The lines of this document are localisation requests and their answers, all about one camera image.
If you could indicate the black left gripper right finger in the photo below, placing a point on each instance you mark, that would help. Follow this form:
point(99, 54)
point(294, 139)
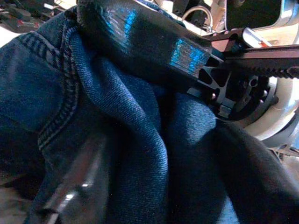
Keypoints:
point(144, 39)

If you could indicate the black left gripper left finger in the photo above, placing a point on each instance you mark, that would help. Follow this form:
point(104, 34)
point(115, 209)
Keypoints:
point(77, 177)

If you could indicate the blue denim jeans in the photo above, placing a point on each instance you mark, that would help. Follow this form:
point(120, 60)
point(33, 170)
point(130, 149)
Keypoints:
point(112, 130)

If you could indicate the silver rimmed dark panel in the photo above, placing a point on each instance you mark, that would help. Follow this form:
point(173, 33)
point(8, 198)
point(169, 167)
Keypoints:
point(254, 10)

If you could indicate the black sandal with red mark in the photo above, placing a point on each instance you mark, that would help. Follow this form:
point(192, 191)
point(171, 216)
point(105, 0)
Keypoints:
point(18, 19)

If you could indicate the black cloth garment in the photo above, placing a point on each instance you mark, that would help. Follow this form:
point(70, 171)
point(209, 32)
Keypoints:
point(252, 177)

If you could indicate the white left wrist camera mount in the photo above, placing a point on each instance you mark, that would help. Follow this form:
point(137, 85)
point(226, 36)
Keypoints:
point(283, 116)

